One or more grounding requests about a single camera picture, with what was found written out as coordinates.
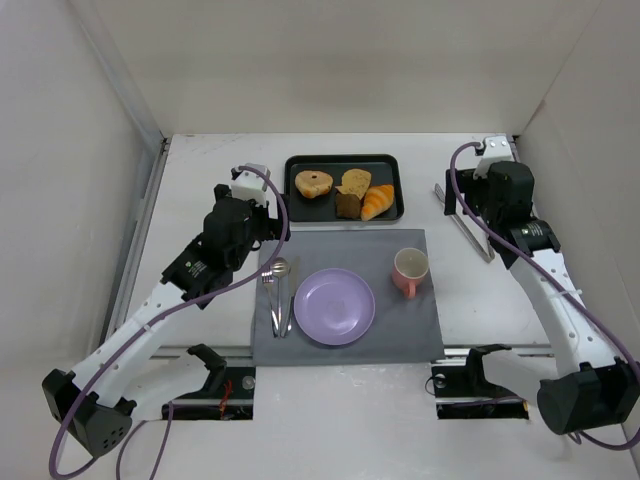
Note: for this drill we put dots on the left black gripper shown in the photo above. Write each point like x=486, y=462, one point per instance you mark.
x=273, y=226

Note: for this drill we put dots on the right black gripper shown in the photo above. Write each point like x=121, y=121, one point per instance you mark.
x=454, y=190

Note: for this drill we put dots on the silver metal tongs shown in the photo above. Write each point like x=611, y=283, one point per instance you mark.
x=484, y=250

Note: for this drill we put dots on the round donut bread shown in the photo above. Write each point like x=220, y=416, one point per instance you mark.
x=312, y=184

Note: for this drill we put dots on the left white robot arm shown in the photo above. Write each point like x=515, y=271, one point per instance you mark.
x=97, y=401

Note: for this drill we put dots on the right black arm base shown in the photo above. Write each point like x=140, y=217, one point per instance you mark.
x=479, y=385

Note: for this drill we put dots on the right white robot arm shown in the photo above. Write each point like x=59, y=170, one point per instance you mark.
x=596, y=380

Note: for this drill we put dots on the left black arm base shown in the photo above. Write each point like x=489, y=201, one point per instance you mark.
x=215, y=366

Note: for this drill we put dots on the dark brown bread cube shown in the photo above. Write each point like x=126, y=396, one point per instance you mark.
x=348, y=206

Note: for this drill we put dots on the silver fork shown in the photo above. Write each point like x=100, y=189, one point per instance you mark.
x=267, y=282

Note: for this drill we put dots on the silver spoon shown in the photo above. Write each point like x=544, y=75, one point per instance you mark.
x=281, y=269

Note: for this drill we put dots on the silver knife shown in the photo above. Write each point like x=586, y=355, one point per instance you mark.
x=293, y=283

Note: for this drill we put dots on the black baking tray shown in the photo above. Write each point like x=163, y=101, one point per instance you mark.
x=383, y=167

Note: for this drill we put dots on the pink mug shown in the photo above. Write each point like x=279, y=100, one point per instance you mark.
x=410, y=268

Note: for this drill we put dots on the grey cloth placemat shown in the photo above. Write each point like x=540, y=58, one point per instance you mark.
x=403, y=330

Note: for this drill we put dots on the orange croissant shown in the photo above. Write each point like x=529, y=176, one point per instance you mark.
x=377, y=200

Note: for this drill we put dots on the purple plate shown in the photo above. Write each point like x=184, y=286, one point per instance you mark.
x=334, y=307

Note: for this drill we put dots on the flat seeded toast slice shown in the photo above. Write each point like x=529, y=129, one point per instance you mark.
x=355, y=181

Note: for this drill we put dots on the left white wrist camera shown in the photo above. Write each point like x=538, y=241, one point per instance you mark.
x=246, y=185

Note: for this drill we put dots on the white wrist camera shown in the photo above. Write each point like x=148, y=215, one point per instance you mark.
x=492, y=149
x=246, y=185

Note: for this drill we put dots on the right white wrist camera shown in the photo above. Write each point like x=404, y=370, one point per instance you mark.
x=492, y=149

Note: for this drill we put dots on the aluminium table rail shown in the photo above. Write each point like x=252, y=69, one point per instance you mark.
x=149, y=175

